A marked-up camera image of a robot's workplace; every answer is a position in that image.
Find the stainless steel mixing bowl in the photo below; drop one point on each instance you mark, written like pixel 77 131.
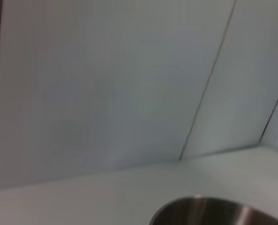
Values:
pixel 213 213

